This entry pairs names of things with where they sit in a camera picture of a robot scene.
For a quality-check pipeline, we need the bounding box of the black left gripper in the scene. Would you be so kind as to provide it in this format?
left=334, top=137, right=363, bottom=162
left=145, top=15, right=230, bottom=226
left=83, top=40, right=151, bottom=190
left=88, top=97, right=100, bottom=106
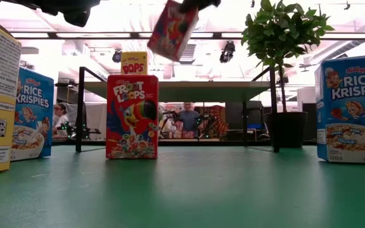
left=41, top=0, right=101, bottom=28

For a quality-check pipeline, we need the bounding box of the wooden shelf with black legs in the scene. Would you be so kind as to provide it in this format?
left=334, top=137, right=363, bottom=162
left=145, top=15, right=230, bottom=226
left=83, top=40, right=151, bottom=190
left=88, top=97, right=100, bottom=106
left=75, top=66, right=281, bottom=153

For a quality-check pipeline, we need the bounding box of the long overhead light bar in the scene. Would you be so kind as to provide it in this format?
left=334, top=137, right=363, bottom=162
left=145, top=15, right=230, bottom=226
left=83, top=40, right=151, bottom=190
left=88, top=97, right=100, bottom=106
left=11, top=31, right=365, bottom=40

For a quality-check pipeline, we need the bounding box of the black table frame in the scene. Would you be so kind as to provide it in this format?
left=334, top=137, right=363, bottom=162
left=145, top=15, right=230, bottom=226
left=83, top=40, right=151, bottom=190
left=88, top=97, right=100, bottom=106
left=51, top=140, right=317, bottom=147

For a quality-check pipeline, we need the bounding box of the red Froot Loops cereal box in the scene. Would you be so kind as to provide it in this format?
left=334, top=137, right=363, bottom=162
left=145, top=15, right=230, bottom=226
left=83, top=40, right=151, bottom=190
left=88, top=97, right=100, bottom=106
left=105, top=74, right=160, bottom=160
left=146, top=0, right=200, bottom=63

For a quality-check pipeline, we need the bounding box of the green plant in black pot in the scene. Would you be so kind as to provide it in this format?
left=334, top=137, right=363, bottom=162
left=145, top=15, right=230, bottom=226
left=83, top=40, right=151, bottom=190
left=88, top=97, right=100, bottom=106
left=241, top=0, right=335, bottom=149

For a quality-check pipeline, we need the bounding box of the green table mat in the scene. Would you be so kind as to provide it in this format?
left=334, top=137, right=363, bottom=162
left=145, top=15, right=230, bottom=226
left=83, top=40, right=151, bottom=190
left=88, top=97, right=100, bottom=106
left=0, top=144, right=365, bottom=228

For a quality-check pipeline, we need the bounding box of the blue Rice Krispies cereal box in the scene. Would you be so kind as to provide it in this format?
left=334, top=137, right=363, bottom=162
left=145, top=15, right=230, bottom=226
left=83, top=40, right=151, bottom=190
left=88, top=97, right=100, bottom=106
left=10, top=66, right=55, bottom=162
left=314, top=53, right=365, bottom=165

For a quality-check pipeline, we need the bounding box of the black equipment rack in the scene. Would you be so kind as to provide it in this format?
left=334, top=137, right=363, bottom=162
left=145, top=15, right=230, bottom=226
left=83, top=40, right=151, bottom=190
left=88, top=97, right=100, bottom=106
left=225, top=100, right=266, bottom=141

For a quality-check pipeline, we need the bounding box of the orange web patterned panel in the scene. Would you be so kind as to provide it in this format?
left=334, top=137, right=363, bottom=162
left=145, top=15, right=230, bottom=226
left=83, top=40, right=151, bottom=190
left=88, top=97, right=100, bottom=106
left=203, top=105, right=229, bottom=140

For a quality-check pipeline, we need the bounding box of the ceiling air vent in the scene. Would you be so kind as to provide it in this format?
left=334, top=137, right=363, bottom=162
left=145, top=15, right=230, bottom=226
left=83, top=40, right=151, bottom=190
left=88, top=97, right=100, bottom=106
left=179, top=43, right=198, bottom=63

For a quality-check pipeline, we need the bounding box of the person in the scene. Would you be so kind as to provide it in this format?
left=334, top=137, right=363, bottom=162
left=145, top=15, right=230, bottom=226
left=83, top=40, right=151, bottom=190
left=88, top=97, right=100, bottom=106
left=53, top=103, right=70, bottom=134
left=177, top=101, right=202, bottom=139

